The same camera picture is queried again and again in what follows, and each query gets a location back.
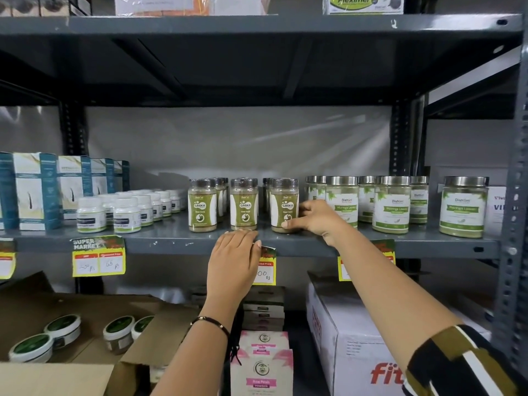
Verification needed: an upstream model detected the person's left hand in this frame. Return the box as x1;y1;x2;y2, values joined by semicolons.
205;229;263;304

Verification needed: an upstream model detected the person's right hand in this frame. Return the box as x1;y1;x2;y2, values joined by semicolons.
281;200;352;248

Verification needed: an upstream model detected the yellow price tag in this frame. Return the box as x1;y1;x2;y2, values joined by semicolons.
253;245;277;287
0;238;17;280
337;239;397;282
70;235;126;278

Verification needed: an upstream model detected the olive label powder jar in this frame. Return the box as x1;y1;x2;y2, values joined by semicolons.
270;178;299;234

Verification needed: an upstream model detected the person's left forearm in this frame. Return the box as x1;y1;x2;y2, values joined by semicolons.
150;296;245;396

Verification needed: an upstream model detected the person's right forearm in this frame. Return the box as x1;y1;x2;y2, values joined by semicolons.
329;234;463;369

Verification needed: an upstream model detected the dark flat box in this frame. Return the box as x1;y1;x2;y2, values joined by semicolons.
242;318;285;331
243;286;286;306
242;303;285;320

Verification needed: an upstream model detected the group of dark lid jars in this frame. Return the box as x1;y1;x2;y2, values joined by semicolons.
188;177;274;233

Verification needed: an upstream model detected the pink white powder box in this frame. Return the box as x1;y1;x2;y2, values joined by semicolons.
240;330;290;355
230;349;294;396

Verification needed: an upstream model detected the row of silver lid jars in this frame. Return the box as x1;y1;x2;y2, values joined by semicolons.
306;175;490;239

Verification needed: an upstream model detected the cluster of small white bottles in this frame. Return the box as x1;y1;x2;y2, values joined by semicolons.
76;188;187;235

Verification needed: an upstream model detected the green lid white tub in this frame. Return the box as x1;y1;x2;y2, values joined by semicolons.
131;315;156;341
44;313;82;350
102;315;136;354
8;333;54;364

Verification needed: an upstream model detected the large white shipping carton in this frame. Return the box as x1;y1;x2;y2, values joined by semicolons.
306;271;492;396

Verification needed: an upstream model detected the teal white carton box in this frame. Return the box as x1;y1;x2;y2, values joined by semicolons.
113;160;131;193
13;152;62;232
0;152;20;231
90;158;116;197
57;155;94;221

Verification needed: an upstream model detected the open brown cardboard box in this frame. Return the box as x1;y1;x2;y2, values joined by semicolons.
0;271;199;396

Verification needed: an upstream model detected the grey metal shelving rack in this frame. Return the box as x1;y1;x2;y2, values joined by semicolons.
0;0;528;396

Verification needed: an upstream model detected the white box red print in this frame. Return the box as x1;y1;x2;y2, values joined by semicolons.
484;186;507;237

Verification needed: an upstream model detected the striped olive black sleeve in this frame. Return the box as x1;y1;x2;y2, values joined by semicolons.
402;324;528;396

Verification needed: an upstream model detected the green white product box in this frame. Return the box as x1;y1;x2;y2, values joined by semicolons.
323;0;405;15

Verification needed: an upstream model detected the plastic wrapped package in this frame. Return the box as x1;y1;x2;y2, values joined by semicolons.
114;0;271;17

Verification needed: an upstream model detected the black string bracelet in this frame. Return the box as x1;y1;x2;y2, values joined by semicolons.
188;316;242;366

